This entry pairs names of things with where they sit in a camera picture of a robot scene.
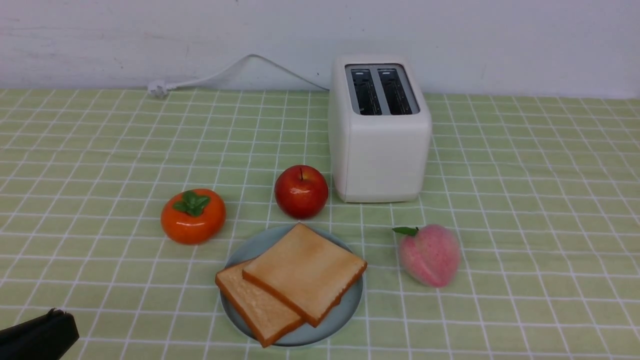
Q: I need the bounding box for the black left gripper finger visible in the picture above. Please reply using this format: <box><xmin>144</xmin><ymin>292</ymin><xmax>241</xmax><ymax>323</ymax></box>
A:
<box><xmin>0</xmin><ymin>308</ymin><xmax>80</xmax><ymax>360</ymax></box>

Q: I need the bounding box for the toast slice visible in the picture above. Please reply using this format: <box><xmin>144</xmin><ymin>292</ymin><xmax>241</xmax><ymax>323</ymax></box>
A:
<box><xmin>242</xmin><ymin>223</ymin><xmax>368</xmax><ymax>328</ymax></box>
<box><xmin>214</xmin><ymin>259</ymin><xmax>306</xmax><ymax>348</ymax></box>

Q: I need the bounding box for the orange persimmon with green leaf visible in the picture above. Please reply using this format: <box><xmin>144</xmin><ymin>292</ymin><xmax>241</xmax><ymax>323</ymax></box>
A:
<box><xmin>160</xmin><ymin>187</ymin><xmax>227</xmax><ymax>245</ymax></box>

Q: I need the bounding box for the light blue round plate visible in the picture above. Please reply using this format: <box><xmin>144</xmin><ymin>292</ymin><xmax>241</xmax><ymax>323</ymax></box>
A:
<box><xmin>219</xmin><ymin>225</ymin><xmax>364</xmax><ymax>348</ymax></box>

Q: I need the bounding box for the red apple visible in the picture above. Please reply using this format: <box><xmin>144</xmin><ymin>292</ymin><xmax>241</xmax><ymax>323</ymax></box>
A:
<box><xmin>273</xmin><ymin>164</ymin><xmax>329</xmax><ymax>220</ymax></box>

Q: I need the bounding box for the white two-slot toaster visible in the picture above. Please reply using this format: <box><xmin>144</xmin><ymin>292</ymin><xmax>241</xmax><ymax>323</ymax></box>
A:
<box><xmin>327</xmin><ymin>54</ymin><xmax>432</xmax><ymax>203</ymax></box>

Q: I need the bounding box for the pink peach with leaf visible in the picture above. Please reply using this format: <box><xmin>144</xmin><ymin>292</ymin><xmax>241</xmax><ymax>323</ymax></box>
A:
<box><xmin>391</xmin><ymin>224</ymin><xmax>461</xmax><ymax>289</ymax></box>

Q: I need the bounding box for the green checkered tablecloth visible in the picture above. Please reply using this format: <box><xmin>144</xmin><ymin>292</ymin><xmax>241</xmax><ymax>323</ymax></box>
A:
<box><xmin>0</xmin><ymin>89</ymin><xmax>640</xmax><ymax>360</ymax></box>

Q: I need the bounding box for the white power cable with plug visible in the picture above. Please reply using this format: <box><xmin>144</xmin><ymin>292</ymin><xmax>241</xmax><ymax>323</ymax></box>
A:
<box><xmin>147</xmin><ymin>53</ymin><xmax>330</xmax><ymax>98</ymax></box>

